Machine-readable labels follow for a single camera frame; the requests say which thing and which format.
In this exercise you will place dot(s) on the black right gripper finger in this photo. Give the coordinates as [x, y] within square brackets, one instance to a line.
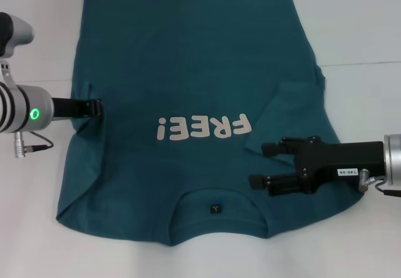
[270, 150]
[285, 184]

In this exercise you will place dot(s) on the teal t-shirt with FREE print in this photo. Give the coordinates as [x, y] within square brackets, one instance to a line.
[188, 55]

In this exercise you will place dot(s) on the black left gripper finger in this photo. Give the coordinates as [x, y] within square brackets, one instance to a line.
[95, 108]

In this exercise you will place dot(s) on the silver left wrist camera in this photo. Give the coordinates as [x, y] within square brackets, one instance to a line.
[18, 30]

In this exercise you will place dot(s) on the left camera mount bracket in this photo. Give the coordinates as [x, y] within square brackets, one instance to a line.
[6, 71]

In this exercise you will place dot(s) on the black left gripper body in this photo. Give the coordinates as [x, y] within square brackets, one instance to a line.
[69, 108]

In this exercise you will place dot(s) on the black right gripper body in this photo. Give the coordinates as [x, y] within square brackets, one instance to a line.
[341, 160]

